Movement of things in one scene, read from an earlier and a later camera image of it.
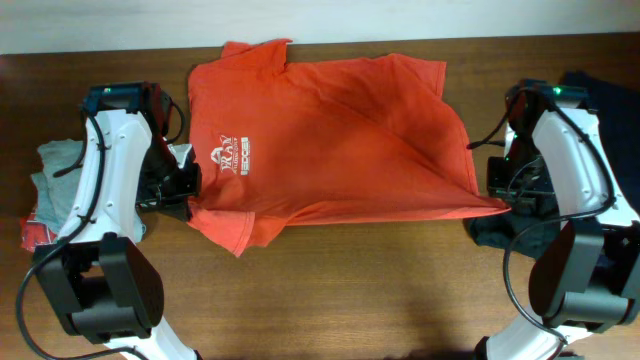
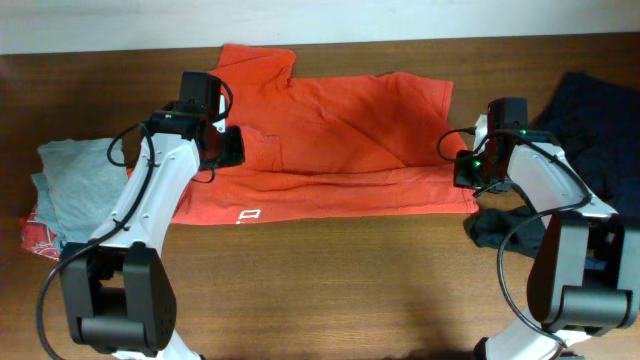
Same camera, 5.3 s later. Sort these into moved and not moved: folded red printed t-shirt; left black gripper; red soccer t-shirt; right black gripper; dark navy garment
Moved: left black gripper; red soccer t-shirt; right black gripper
Not moved: dark navy garment; folded red printed t-shirt
